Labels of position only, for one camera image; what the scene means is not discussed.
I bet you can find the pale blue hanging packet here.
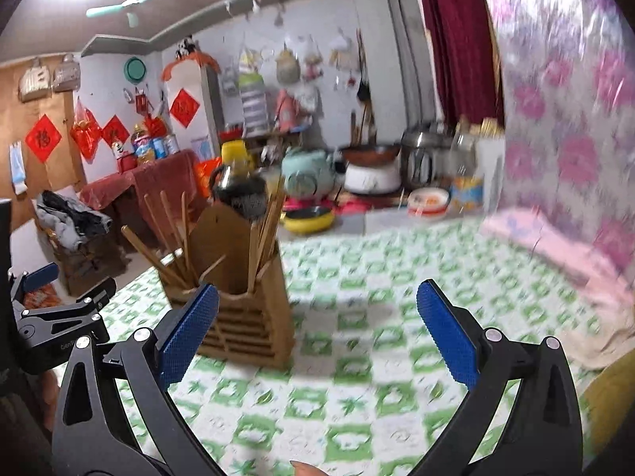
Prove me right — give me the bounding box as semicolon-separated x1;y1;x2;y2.
9;141;28;195

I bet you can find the clear plastic oil bottle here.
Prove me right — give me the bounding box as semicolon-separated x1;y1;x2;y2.
449;119;486;211

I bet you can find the floral plastic wall sheet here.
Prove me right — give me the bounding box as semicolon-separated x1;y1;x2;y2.
473;0;635;278

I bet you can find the yellow frying pan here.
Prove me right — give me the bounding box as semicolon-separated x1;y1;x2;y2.
280;207;337;236

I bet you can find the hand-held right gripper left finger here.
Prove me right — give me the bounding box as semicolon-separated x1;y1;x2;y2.
51;280;226;476

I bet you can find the pink floral blanket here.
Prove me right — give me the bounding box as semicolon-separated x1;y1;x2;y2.
479;208;635;308

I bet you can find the clear plastic hanging bag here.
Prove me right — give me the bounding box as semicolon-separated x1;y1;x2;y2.
237;44;264;80

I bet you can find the red square paper decoration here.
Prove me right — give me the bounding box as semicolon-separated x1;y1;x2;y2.
102;115;131;148
25;114;64;163
169;88;202;128

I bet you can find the brown wicker basket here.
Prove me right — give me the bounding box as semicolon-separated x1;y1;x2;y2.
37;228;127;296

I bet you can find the grey black clothes pile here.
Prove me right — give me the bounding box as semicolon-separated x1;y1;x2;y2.
36;189;112;251

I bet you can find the orange red cloth cover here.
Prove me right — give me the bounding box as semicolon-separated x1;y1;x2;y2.
161;51;221;80

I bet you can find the green plush toy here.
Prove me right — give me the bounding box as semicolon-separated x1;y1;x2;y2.
580;357;635;457

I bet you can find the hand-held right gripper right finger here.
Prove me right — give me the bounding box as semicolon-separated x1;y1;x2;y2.
407;279;585;476

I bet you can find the white cooker with pan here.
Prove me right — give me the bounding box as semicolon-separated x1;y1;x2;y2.
342;161;402;195

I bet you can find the silver pressure cooker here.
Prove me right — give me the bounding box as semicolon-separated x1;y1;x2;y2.
399;126;454;189

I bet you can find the teal ceiling fan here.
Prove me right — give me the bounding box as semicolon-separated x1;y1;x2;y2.
85;0;173;28

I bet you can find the green patterned bedsheet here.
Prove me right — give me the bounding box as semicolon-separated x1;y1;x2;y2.
106;215;611;476

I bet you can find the wooden chopstick holder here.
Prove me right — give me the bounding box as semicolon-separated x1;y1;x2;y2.
159;202;297;370

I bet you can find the red white bowl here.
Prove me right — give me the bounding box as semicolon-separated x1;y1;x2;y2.
407;187;451;218

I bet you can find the dark red curtain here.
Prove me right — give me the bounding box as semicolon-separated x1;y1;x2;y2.
414;0;507;132

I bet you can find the red printed box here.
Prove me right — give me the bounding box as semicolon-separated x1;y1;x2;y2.
22;285;65;311

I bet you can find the beige hanging cloth bag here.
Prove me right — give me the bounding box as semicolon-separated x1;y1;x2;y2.
328;30;358;73

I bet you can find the red-brown wok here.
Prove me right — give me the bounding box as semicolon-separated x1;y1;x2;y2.
337;144;402;165

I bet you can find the woven hanging bag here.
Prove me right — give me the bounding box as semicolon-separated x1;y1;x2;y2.
19;58;53;102
54;54;80;92

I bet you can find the small hanging mesh bag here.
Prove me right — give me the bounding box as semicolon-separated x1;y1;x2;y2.
302;40;323;80

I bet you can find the brown wooden door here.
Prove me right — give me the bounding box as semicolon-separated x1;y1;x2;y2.
0;54;87;231

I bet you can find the white refrigerator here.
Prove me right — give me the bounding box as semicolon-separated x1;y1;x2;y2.
164;62;224;159

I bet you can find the teal round plate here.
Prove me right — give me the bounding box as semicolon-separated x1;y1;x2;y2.
124;57;148;83

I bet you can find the striped stacked storage container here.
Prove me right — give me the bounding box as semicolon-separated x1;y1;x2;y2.
237;73;271;137

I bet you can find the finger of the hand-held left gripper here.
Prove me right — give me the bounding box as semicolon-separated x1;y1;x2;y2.
22;278;118;321
9;262;61;309

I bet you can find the dark soy sauce bottle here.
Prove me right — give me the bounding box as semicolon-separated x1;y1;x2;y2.
208;141;269;221

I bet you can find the straw hanging bag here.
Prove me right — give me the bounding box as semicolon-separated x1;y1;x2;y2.
275;44;302;85

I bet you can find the red hanging ornament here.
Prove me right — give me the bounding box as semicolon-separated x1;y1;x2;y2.
70;99;102;162

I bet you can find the person's right hand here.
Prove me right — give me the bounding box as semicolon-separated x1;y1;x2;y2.
290;459;326;476

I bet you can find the orange red gift bag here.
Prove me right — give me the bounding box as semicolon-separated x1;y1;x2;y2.
193;159;221;199

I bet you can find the mint green rice cooker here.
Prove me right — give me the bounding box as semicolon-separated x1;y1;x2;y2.
280;148;343;199

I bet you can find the red cloth covered table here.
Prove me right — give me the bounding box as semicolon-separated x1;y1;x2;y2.
79;150;202;249

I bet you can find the yellow cooking oil jug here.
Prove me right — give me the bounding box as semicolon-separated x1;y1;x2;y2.
131;126;156;164

